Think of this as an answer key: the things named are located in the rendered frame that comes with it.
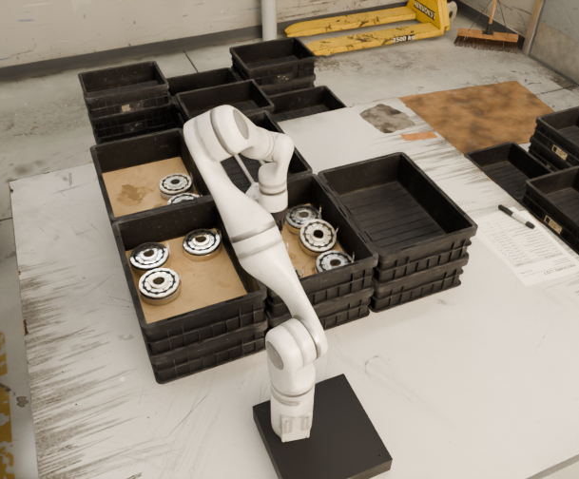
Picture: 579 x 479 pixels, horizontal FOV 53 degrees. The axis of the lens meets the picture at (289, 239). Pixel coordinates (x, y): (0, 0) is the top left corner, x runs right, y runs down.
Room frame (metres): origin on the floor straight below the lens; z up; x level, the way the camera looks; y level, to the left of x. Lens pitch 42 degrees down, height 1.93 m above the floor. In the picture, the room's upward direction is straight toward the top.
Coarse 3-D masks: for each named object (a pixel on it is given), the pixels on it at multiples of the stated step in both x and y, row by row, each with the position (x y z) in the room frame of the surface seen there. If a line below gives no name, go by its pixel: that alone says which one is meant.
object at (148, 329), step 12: (192, 204) 1.25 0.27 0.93; (144, 216) 1.21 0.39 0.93; (120, 240) 1.12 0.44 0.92; (120, 252) 1.06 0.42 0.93; (132, 276) 0.98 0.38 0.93; (132, 288) 0.94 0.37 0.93; (264, 288) 0.94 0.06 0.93; (228, 300) 0.90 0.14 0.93; (240, 300) 0.90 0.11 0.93; (252, 300) 0.91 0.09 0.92; (192, 312) 0.86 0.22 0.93; (204, 312) 0.87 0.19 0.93; (216, 312) 0.88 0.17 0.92; (144, 324) 0.83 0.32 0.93; (156, 324) 0.83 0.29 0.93; (168, 324) 0.83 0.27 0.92; (180, 324) 0.84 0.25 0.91
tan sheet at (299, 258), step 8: (288, 232) 1.25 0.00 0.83; (288, 240) 1.22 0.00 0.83; (296, 240) 1.22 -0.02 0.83; (288, 248) 1.18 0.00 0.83; (296, 248) 1.18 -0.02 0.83; (336, 248) 1.18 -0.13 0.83; (296, 256) 1.15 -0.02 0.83; (304, 256) 1.15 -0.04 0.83; (312, 256) 1.15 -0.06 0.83; (296, 264) 1.12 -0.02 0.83; (304, 264) 1.12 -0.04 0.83; (312, 264) 1.12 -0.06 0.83; (304, 272) 1.09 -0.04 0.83; (312, 272) 1.09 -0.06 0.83
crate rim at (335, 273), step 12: (288, 180) 1.37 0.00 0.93; (300, 180) 1.38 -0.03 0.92; (324, 192) 1.31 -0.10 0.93; (336, 204) 1.25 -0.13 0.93; (348, 216) 1.20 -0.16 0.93; (360, 240) 1.11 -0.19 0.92; (372, 252) 1.06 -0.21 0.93; (348, 264) 1.02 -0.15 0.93; (360, 264) 1.02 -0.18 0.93; (372, 264) 1.03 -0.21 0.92; (312, 276) 0.98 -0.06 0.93; (324, 276) 0.98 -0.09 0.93; (336, 276) 0.99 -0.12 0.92
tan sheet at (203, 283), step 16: (176, 240) 1.22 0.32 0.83; (128, 256) 1.15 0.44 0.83; (176, 256) 1.15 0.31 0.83; (224, 256) 1.15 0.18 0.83; (176, 272) 1.09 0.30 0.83; (192, 272) 1.09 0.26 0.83; (208, 272) 1.09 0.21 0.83; (224, 272) 1.09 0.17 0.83; (192, 288) 1.03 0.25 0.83; (208, 288) 1.03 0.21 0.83; (224, 288) 1.03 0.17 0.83; (240, 288) 1.03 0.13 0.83; (144, 304) 0.98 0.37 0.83; (176, 304) 0.98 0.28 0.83; (192, 304) 0.98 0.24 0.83; (208, 304) 0.98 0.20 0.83
